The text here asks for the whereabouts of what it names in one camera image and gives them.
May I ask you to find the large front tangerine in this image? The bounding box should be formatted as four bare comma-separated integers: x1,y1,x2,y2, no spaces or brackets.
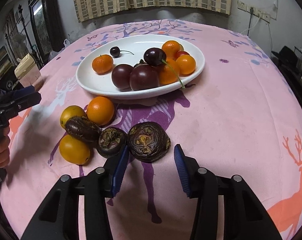
92,54,114,75

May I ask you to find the small dark mangosteen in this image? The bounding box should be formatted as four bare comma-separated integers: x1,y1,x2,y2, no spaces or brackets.
96,127,127,158

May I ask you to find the large dark plum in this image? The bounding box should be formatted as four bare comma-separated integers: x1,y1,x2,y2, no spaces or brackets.
111,64,134,90

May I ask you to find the dark cherry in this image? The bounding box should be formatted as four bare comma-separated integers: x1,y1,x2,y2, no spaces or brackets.
109,46,134,58

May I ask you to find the red cherry tomato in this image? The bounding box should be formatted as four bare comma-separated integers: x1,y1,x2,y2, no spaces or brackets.
175,50,190,59

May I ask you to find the left hand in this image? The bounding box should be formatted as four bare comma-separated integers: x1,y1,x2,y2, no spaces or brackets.
0,127,10,168

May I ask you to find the cream lidded drink cup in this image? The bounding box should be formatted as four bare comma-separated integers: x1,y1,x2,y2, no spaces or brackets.
14,54,44,91

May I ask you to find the yellow orange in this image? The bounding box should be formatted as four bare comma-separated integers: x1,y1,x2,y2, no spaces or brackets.
60,105,86,129
59,135,91,165

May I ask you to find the dark passion fruit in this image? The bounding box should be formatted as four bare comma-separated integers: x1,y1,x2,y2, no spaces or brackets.
65,116,102,143

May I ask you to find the clear plastic bag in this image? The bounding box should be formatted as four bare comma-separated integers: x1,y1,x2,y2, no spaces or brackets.
48,38,72,61

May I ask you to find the middle small orange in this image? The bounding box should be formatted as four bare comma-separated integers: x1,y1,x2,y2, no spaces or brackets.
86,96,115,126

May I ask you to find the dark framed picture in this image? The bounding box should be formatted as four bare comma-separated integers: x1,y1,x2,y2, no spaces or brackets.
28,0,65,60

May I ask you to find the pink deer tablecloth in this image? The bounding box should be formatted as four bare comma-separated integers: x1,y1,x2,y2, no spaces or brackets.
0,20,302,239

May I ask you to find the large mangosteen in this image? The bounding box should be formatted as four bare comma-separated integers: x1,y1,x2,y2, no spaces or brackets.
128,121,171,163

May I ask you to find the white oval plate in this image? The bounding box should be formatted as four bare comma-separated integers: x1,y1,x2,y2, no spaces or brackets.
75,35,205,100

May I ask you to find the peeled tangerine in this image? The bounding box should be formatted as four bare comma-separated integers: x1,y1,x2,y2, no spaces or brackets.
156,58,180,86

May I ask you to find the right orange tangerine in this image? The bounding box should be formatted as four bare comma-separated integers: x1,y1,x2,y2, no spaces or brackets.
161,40,182,60

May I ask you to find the black hat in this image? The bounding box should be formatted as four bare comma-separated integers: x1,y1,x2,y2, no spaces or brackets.
271,46,298,68

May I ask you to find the wall power strip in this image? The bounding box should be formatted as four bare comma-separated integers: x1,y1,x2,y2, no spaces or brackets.
237,0,271,23

